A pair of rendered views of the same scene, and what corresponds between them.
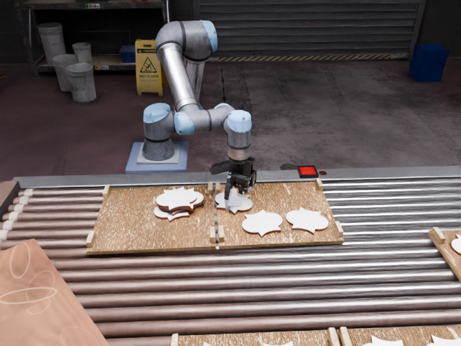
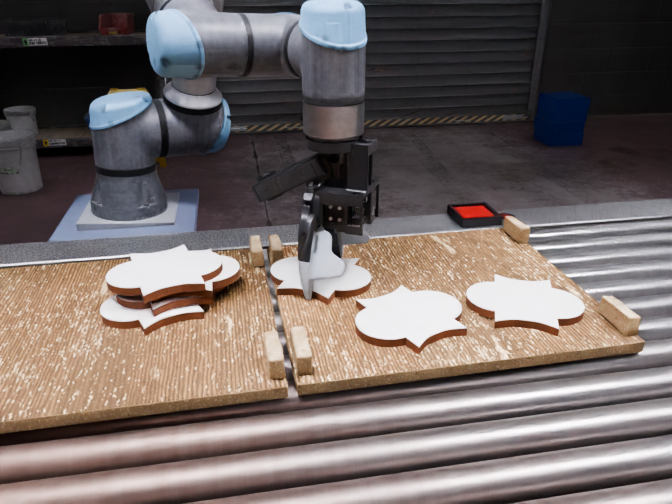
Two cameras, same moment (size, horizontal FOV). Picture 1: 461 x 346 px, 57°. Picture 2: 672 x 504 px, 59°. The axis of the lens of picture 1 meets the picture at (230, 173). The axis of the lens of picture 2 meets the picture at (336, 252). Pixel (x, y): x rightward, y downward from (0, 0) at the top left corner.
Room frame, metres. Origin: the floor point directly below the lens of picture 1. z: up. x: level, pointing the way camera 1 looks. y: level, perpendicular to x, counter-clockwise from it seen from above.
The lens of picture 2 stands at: (0.52, 0.06, 1.32)
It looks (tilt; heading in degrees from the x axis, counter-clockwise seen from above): 25 degrees down; 352
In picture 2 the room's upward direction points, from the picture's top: straight up
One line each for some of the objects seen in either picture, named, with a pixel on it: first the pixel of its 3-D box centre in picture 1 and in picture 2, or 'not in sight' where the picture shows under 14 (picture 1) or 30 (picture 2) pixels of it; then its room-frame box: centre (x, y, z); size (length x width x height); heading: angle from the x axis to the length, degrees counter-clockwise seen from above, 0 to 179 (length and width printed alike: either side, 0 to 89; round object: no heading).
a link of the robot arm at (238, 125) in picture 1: (239, 129); (331, 51); (1.24, -0.03, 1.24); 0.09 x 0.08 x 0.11; 23
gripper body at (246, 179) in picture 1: (241, 171); (339, 182); (1.23, -0.04, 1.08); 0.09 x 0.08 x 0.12; 62
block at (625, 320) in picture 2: (338, 228); (619, 314); (1.09, -0.36, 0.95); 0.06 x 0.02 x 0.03; 4
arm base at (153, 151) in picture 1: (158, 143); (128, 185); (1.72, 0.34, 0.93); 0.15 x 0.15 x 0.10
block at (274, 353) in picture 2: (212, 234); (274, 354); (1.06, 0.06, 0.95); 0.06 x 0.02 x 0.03; 4
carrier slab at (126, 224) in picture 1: (156, 216); (108, 324); (1.18, 0.26, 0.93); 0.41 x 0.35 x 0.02; 94
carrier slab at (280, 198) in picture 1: (274, 211); (428, 292); (1.21, -0.16, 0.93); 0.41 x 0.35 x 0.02; 94
